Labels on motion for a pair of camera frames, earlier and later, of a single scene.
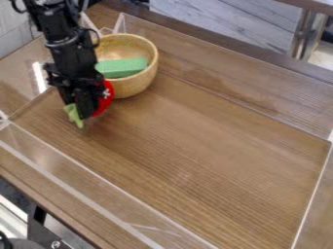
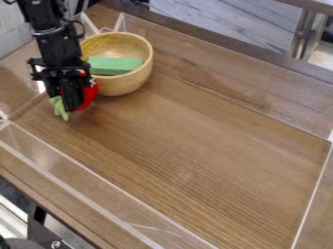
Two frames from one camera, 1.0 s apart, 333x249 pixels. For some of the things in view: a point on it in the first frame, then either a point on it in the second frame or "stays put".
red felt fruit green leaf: x=101 y=105 to x=60 y=107
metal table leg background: x=310 y=33 stays put
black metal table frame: x=38 y=231 stays put
